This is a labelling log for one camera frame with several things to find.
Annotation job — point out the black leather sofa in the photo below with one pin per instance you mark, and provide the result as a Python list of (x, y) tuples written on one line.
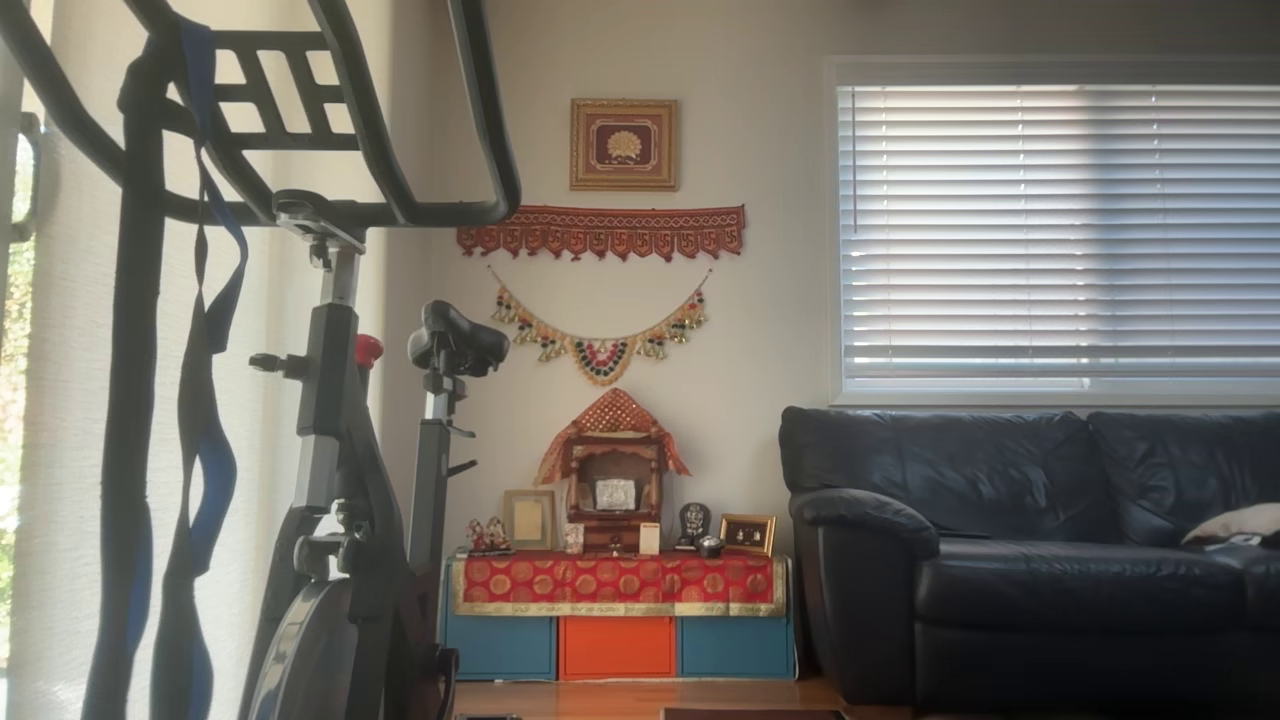
[(1000, 590)]

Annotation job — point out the colourful deity figurines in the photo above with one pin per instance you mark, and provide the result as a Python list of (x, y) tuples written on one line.
[(488, 537)]

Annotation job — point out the small wooden shrine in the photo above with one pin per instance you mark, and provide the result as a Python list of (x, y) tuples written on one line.
[(612, 535)]

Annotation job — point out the white window blinds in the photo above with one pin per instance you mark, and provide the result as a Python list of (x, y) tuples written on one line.
[(1050, 240)]

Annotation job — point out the dark idol plaque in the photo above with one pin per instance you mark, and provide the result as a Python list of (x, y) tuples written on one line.
[(692, 522)]

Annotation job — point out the white window frame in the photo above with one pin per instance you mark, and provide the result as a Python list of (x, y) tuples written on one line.
[(832, 250)]

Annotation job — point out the silver shrine plaque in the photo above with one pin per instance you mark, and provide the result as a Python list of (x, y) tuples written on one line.
[(615, 493)]

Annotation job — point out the blue black resistance band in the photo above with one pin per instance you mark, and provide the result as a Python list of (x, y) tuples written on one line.
[(200, 450)]

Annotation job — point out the white sheer curtain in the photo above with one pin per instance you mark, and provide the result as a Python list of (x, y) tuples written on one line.
[(70, 450)]

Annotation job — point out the dark floor rug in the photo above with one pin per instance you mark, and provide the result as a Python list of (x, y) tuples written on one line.
[(750, 714)]

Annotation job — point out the red embroidered wall valance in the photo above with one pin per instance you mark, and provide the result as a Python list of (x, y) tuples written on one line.
[(600, 230)]

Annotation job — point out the beige photo frame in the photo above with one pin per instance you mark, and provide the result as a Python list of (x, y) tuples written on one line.
[(528, 520)]

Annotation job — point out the black grey exercise bike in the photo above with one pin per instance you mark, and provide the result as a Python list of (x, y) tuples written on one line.
[(330, 400)]

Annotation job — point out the orange storage bin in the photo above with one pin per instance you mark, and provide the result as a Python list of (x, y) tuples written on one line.
[(617, 648)]

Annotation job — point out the blue storage bin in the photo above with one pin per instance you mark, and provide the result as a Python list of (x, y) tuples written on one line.
[(500, 648), (735, 648)]

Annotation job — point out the small white picture card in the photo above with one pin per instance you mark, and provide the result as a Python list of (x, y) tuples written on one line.
[(573, 539), (649, 539)]

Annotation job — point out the red gold table runner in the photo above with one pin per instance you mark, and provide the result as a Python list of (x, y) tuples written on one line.
[(615, 583)]

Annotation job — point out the red gold shrine cloth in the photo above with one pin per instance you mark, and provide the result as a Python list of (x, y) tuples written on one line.
[(612, 412)]

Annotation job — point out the white cushion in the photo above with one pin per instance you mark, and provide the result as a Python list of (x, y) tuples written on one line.
[(1240, 522)]

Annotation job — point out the beaded wall garland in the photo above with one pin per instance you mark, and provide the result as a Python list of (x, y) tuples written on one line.
[(600, 358)]

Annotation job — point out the gold framed wall picture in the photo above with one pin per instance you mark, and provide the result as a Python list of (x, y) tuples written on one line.
[(624, 145)]

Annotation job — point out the small black bowl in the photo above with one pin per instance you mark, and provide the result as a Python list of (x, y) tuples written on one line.
[(709, 547)]

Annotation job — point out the gold photo frame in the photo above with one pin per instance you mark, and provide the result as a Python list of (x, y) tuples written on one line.
[(747, 534)]

